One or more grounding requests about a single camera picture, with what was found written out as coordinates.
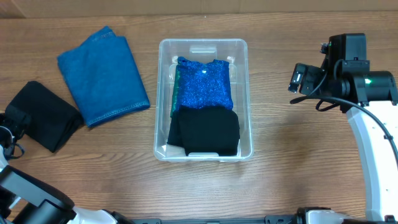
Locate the blue green sequin garment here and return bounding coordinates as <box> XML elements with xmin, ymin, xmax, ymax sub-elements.
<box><xmin>170</xmin><ymin>57</ymin><xmax>233</xmax><ymax>115</ymax></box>

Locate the black cloth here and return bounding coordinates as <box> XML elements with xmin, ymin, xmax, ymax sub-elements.
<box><xmin>5</xmin><ymin>81</ymin><xmax>84</xmax><ymax>152</ymax></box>
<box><xmin>176</xmin><ymin>106</ymin><xmax>240</xmax><ymax>156</ymax></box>
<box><xmin>167</xmin><ymin>112</ymin><xmax>183</xmax><ymax>147</ymax></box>

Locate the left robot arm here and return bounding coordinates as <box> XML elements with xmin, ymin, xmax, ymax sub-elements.
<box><xmin>1</xmin><ymin>105</ymin><xmax>133</xmax><ymax>224</ymax></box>

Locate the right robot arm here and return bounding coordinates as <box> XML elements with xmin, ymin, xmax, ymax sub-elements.
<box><xmin>288</xmin><ymin>33</ymin><xmax>397</xmax><ymax>223</ymax></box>

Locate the clear plastic storage bin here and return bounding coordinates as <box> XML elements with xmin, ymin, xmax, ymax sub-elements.
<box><xmin>154</xmin><ymin>39</ymin><xmax>254</xmax><ymax>162</ymax></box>

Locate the folded blue denim cloth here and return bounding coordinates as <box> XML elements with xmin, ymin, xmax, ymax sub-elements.
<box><xmin>57</xmin><ymin>26</ymin><xmax>150</xmax><ymax>128</ymax></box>

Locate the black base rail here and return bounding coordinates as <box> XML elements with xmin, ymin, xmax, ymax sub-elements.
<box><xmin>118</xmin><ymin>207</ymin><xmax>374</xmax><ymax>224</ymax></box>

